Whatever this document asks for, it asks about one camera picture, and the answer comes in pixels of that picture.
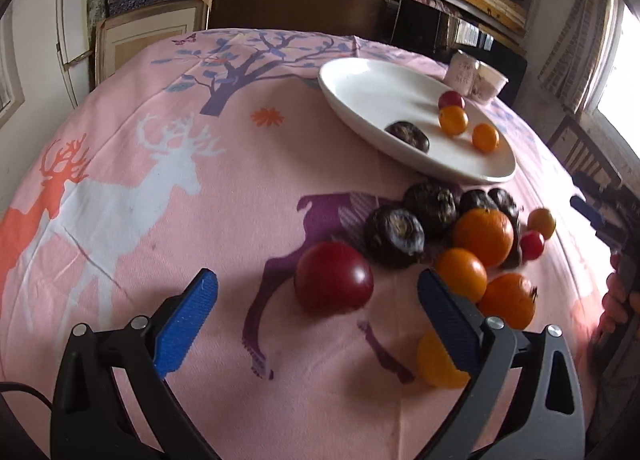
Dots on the white oval plate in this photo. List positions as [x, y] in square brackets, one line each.
[380, 90]

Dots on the patterned curtain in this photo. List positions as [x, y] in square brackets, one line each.
[580, 40]

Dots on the white drink can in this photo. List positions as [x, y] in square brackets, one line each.
[462, 70]

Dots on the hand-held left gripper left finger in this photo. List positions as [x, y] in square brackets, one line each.
[187, 320]

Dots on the black flat panel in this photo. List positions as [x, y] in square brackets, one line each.
[425, 27]

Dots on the dark wooden chair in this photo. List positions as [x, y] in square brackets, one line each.
[580, 150]

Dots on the white door panel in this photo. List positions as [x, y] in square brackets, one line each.
[75, 15]

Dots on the white plastic cup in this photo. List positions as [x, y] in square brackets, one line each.
[487, 82]

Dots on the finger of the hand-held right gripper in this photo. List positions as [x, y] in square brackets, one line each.
[595, 182]
[587, 212]

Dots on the pink deer print tablecloth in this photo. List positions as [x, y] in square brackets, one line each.
[200, 220]

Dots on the window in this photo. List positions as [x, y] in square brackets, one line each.
[625, 70]

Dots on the brown wooden board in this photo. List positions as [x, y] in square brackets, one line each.
[300, 12]

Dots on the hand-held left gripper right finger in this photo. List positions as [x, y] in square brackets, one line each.
[447, 315]

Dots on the small orange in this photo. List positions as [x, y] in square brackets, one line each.
[541, 222]
[485, 137]
[461, 274]
[453, 120]
[432, 365]

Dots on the framed picture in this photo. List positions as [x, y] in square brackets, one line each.
[145, 35]

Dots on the person's right hand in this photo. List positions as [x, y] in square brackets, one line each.
[614, 305]

